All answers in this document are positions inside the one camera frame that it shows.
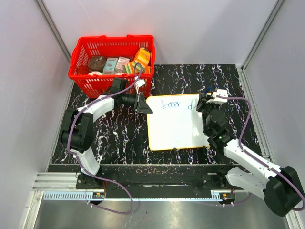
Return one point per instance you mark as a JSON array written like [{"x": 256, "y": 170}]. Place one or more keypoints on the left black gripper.
[{"x": 140, "y": 106}]

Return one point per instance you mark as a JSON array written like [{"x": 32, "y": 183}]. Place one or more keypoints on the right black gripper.
[{"x": 202, "y": 102}]

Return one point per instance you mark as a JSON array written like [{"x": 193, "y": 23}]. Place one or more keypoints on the white whiteboard with orange frame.
[{"x": 175, "y": 123}]

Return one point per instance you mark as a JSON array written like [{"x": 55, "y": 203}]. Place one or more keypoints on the blue capped whiteboard marker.
[{"x": 206, "y": 91}]

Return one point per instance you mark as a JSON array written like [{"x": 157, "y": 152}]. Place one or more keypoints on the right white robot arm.
[{"x": 279, "y": 187}]

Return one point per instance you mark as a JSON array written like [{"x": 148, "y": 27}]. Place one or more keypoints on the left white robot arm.
[{"x": 76, "y": 132}]

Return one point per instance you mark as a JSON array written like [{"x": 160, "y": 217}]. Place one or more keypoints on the orange juice carton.
[{"x": 142, "y": 56}]

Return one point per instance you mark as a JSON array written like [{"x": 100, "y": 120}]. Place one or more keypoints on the pink white small box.
[{"x": 120, "y": 63}]

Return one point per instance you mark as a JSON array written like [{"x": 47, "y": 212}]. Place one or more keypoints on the teal small box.
[{"x": 110, "y": 65}]

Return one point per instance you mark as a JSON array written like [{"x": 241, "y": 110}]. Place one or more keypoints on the white round cup lid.
[{"x": 95, "y": 73}]

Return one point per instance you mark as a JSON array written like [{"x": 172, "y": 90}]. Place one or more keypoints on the brown round bread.
[{"x": 96, "y": 63}]

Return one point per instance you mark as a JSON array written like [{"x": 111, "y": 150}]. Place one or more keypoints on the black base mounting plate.
[{"x": 158, "y": 181}]

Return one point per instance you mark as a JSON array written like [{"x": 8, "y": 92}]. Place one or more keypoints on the red plastic shopping basket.
[{"x": 114, "y": 47}]

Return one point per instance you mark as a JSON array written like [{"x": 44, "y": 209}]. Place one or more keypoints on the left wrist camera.
[{"x": 139, "y": 84}]

